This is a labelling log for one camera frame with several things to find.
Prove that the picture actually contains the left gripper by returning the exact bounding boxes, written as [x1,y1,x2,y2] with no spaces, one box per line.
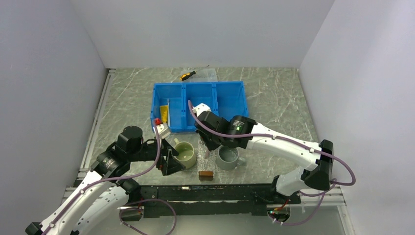
[129,134,185,174]

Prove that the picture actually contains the clear toothbrush holder brown ends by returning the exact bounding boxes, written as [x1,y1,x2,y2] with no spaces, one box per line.
[197,141,214,182]

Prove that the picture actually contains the light green ceramic mug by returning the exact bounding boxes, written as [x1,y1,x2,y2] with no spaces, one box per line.
[174,138,197,169]

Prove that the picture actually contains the grey ceramic mug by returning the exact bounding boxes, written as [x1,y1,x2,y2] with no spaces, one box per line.
[215,146,247,170]

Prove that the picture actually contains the blue three-compartment plastic bin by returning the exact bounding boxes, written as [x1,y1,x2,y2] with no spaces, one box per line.
[150,81,249,133]

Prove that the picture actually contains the white teal toothpaste tube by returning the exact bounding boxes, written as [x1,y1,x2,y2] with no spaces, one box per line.
[200,137,208,150]

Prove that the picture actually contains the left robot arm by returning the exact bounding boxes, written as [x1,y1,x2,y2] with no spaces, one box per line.
[25,123,184,235]

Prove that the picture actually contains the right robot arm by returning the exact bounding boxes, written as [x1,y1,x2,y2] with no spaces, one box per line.
[190,108,333,203]

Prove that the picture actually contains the yellow toothpaste tube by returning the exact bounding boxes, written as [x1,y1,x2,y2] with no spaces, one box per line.
[159,105,167,123]

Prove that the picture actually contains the clear plastic organizer box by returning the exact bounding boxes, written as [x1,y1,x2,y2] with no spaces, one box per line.
[179,68,218,82]

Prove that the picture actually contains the yellow black screwdriver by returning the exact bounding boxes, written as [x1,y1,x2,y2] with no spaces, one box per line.
[179,65,209,81]

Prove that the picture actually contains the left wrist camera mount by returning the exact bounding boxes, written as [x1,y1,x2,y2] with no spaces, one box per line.
[153,118,171,139]

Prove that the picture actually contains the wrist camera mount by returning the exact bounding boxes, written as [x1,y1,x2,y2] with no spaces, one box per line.
[192,103,211,117]
[153,118,171,139]

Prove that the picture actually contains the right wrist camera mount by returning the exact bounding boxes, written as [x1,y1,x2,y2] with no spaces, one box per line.
[192,103,211,117]

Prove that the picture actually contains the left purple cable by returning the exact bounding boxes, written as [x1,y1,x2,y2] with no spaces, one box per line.
[40,124,177,235]

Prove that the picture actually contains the purple cable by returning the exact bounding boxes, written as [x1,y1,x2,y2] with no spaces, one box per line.
[188,99,357,227]
[40,124,177,235]

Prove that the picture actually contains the aluminium side rail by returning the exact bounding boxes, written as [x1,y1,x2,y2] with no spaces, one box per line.
[51,69,116,235]

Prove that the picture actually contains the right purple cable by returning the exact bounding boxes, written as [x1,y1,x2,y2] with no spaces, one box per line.
[188,99,357,227]

